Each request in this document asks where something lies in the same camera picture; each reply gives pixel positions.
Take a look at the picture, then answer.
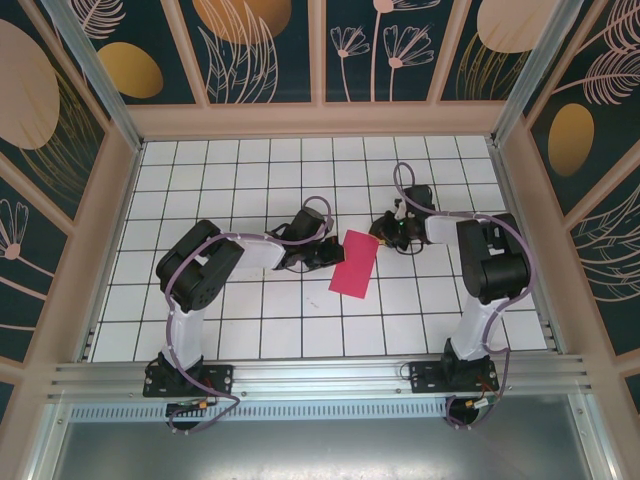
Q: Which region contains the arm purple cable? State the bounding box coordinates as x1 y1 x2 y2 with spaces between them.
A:
164 195 335 435
392 160 535 432

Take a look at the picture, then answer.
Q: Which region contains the small black circuit board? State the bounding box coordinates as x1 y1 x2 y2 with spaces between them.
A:
166 399 201 417

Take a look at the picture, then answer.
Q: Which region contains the aluminium corner post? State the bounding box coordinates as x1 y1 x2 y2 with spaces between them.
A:
42 0 145 151
491 0 596 145

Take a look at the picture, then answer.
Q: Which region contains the pink paper sheet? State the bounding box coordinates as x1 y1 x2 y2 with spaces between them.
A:
328 229 379 302

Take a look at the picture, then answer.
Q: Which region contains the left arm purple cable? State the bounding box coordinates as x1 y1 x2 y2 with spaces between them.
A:
164 195 335 435

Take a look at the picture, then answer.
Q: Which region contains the slotted grey cable duct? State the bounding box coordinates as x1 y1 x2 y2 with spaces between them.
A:
69 402 451 422

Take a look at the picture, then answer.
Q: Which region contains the grey metal sheet panel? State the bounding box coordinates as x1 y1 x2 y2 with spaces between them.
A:
47 418 596 480

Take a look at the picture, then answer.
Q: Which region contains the aluminium side rail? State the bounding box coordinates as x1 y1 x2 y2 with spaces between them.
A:
78 141 147 362
487 137 569 357

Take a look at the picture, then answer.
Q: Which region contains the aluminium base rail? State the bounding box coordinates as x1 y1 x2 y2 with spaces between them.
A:
47 353 599 401

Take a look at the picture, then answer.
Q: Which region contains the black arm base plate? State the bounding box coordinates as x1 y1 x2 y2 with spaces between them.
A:
143 363 235 399
408 360 500 396

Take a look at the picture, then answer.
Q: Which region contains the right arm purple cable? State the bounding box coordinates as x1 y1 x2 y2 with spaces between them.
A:
392 160 535 432

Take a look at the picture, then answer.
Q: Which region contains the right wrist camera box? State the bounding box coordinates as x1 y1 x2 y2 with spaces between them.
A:
392 198 419 224

